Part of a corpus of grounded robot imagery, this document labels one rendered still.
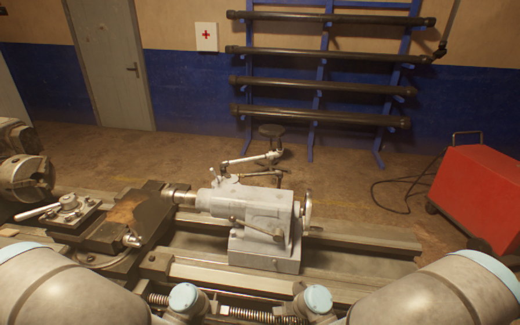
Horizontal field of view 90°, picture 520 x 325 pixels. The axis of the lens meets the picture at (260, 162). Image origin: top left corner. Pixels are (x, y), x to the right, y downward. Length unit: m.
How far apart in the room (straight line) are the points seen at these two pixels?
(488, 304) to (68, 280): 0.59
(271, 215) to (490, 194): 2.21
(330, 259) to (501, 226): 1.78
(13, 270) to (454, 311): 0.62
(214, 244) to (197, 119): 3.22
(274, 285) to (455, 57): 3.84
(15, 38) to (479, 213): 6.63
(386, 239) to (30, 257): 1.47
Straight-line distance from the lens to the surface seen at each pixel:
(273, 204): 1.17
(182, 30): 4.32
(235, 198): 1.19
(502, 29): 4.63
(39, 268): 0.52
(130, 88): 4.89
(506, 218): 2.96
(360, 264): 1.61
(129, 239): 1.31
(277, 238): 1.18
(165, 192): 1.35
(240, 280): 1.30
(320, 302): 1.00
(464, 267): 0.54
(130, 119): 5.11
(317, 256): 1.57
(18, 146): 1.97
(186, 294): 1.00
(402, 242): 1.64
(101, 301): 0.48
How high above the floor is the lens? 1.90
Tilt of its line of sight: 30 degrees down
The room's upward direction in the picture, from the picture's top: 2 degrees clockwise
